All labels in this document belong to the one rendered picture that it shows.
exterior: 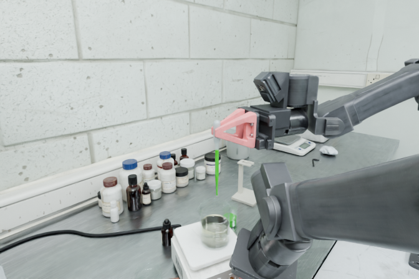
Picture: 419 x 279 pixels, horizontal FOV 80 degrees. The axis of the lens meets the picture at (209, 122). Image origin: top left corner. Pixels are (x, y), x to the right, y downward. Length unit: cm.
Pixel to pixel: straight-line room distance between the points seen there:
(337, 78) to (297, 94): 126
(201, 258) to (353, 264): 36
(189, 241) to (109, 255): 23
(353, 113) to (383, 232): 40
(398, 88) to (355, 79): 114
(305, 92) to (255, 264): 32
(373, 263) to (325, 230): 51
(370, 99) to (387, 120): 121
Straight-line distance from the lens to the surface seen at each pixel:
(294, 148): 129
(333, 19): 186
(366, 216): 20
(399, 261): 80
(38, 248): 81
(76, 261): 73
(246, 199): 86
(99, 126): 91
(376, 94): 60
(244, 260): 45
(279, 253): 38
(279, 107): 52
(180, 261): 57
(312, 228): 26
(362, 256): 77
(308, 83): 54
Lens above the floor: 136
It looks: 14 degrees down
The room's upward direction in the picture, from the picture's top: straight up
